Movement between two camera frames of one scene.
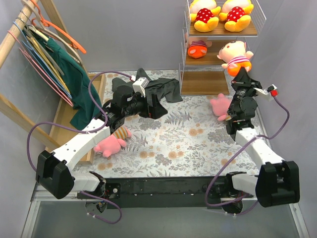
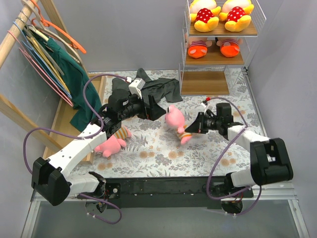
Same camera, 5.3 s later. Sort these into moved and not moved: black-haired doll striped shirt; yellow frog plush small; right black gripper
Moved: right black gripper
Not moved: yellow frog plush small; black-haired doll striped shirt
